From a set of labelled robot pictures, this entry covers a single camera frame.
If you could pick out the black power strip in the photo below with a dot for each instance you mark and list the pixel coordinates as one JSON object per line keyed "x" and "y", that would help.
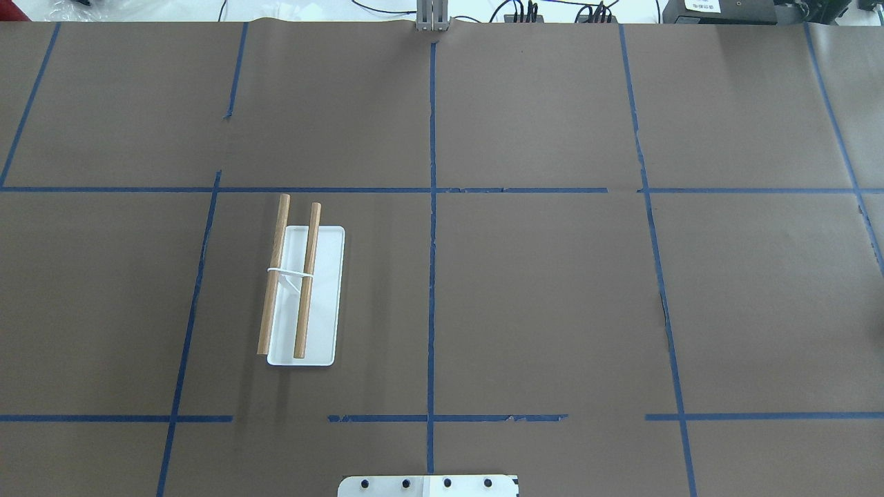
{"x": 528, "y": 12}

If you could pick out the right wooden rack rod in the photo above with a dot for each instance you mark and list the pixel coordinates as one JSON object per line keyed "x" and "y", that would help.
{"x": 311, "y": 246}

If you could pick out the white rack base tray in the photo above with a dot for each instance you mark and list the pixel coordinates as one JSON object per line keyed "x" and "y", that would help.
{"x": 325, "y": 299}

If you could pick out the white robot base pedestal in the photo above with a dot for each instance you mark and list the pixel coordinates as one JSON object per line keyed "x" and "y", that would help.
{"x": 431, "y": 485}

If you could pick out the wooden rack rod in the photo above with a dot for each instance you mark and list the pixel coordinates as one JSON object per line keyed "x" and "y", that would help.
{"x": 271, "y": 289}
{"x": 311, "y": 246}

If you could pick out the grey aluminium post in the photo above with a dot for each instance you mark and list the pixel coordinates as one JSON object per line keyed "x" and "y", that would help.
{"x": 432, "y": 16}

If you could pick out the left wooden rack rod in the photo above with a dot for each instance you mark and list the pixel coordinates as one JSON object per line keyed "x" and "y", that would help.
{"x": 271, "y": 289}

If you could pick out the clear plastic wrap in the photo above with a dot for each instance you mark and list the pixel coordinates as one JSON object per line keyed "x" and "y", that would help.
{"x": 77, "y": 11}

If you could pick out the black device box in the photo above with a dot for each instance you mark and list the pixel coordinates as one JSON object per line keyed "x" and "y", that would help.
{"x": 763, "y": 13}

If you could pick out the white rack wire bracket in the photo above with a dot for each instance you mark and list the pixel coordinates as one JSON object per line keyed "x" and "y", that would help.
{"x": 290, "y": 280}

